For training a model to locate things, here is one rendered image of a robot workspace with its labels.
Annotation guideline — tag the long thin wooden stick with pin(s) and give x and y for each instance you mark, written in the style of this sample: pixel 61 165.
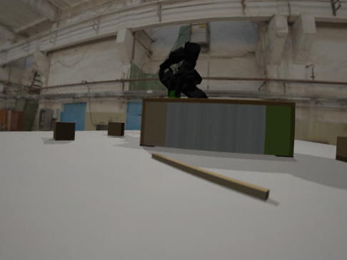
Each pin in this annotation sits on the long thin wooden stick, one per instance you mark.
pixel 243 187

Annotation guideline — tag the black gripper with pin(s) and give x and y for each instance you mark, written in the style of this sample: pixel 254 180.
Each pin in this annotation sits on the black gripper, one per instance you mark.
pixel 183 79

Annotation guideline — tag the small brown cardboard box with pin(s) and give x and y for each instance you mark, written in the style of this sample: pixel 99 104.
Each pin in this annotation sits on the small brown cardboard box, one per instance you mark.
pixel 341 148

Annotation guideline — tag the small green block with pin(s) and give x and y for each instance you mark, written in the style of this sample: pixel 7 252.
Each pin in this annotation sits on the small green block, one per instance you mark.
pixel 171 95

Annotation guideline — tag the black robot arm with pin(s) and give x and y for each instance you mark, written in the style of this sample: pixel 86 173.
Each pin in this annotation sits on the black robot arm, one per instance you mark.
pixel 189 55

